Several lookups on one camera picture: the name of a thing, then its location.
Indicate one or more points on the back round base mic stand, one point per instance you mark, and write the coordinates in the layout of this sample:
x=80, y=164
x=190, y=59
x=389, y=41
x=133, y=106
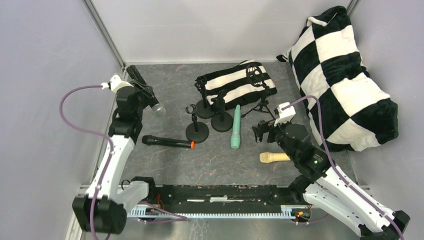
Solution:
x=204, y=110

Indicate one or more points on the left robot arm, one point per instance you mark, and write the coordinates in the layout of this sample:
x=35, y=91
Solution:
x=103, y=209

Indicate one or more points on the middle round base mic stand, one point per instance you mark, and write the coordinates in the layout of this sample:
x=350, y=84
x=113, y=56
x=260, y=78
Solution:
x=221, y=121

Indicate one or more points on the tripod shock mount mic stand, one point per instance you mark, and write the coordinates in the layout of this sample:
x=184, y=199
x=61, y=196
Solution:
x=257, y=79

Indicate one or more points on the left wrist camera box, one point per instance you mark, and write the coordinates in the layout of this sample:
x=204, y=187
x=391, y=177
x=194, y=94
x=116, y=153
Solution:
x=115, y=83

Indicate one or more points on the aluminium corner frame post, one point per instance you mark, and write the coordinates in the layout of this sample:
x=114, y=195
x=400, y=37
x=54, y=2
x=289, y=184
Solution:
x=90, y=6

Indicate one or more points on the round base mic stand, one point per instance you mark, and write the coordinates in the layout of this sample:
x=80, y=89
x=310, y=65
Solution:
x=204, y=110
x=221, y=121
x=196, y=131

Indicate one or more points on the teal green microphone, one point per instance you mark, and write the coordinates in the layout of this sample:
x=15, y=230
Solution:
x=235, y=139

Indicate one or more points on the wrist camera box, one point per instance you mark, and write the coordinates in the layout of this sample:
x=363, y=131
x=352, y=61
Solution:
x=284, y=114
x=115, y=83

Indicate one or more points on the black glitter microphone silver head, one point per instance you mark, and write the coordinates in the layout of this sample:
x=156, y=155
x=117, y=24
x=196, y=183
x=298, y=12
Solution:
x=148, y=95

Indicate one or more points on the black microphone orange end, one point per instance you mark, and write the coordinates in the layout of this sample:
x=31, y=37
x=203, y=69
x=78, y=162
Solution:
x=168, y=142

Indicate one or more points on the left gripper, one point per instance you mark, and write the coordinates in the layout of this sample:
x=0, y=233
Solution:
x=142, y=88

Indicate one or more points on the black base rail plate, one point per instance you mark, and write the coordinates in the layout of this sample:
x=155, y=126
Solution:
x=223, y=199

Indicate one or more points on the cream beige microphone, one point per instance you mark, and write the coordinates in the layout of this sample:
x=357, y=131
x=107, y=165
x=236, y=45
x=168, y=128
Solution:
x=269, y=157

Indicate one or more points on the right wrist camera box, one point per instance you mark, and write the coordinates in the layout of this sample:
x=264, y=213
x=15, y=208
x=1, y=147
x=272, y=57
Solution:
x=284, y=114

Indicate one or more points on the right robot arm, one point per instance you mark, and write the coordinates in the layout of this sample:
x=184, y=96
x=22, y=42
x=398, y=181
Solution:
x=323, y=184

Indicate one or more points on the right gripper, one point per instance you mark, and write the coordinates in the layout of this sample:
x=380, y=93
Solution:
x=267, y=130

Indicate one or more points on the front round base mic stand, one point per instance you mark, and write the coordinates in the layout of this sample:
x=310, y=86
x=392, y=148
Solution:
x=196, y=131

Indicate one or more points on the black white checkered pillow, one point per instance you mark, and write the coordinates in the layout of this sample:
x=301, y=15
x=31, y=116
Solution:
x=347, y=110

